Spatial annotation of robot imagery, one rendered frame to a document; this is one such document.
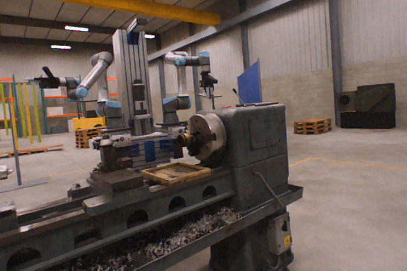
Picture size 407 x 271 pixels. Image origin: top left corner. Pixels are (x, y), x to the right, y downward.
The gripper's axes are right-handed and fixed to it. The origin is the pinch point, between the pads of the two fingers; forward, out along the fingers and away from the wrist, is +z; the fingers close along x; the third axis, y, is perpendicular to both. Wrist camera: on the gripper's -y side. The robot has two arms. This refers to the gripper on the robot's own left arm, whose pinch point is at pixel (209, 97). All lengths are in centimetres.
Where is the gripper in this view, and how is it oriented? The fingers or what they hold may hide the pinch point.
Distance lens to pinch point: 196.0
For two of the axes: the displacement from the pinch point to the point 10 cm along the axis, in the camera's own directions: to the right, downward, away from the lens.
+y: -6.1, 0.1, 7.9
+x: -7.9, 1.0, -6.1
